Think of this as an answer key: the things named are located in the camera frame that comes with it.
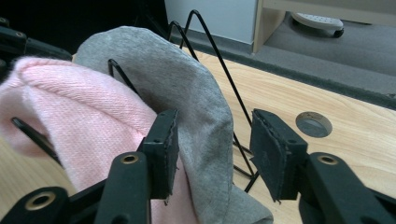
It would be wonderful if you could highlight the grey knit beanie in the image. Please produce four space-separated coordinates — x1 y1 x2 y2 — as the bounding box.
74 25 275 224

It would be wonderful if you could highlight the office chair base leg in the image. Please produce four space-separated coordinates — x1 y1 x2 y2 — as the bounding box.
290 12 346 39

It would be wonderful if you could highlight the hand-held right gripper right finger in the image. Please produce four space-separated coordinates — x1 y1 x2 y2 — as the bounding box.
249 108 396 224

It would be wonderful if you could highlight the grey round table grommet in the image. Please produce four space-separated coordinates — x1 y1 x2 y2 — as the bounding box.
294 111 333 139

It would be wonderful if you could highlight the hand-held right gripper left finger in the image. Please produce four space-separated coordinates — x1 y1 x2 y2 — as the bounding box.
92 108 180 224

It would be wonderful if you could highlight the black wire triangular rack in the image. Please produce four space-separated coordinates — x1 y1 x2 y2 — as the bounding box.
10 8 261 194

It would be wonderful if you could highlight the pink knit beanie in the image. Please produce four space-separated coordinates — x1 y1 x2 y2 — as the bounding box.
0 56 200 224

